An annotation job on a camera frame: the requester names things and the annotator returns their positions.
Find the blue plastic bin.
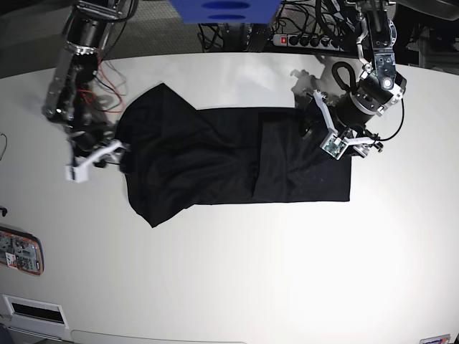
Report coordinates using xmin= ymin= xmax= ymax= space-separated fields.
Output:
xmin=170 ymin=0 xmax=281 ymax=24

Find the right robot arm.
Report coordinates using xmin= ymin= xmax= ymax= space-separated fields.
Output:
xmin=42 ymin=1 xmax=138 ymax=183

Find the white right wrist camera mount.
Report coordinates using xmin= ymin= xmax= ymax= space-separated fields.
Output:
xmin=65 ymin=140 xmax=129 ymax=183

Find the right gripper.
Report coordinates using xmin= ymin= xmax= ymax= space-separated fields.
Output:
xmin=67 ymin=121 xmax=132 ymax=175

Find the black cable bundle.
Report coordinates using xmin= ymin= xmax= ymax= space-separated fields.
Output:
xmin=197 ymin=0 xmax=370 ymax=53

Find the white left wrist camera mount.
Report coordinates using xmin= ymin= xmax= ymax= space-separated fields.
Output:
xmin=313 ymin=90 xmax=384 ymax=161

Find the white table cable slot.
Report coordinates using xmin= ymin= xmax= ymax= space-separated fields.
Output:
xmin=2 ymin=294 xmax=69 ymax=329

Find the white power strip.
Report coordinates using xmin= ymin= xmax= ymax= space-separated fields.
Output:
xmin=272 ymin=34 xmax=343 ymax=52

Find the black T-shirt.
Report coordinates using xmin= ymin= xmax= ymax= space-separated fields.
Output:
xmin=115 ymin=84 xmax=351 ymax=227

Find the orange clear screw box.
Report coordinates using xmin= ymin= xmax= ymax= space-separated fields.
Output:
xmin=1 ymin=226 xmax=44 ymax=276

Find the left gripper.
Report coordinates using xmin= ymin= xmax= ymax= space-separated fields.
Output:
xmin=300 ymin=91 xmax=377 ymax=140

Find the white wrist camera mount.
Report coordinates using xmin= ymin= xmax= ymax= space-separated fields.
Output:
xmin=65 ymin=140 xmax=129 ymax=183
xmin=313 ymin=90 xmax=384 ymax=161

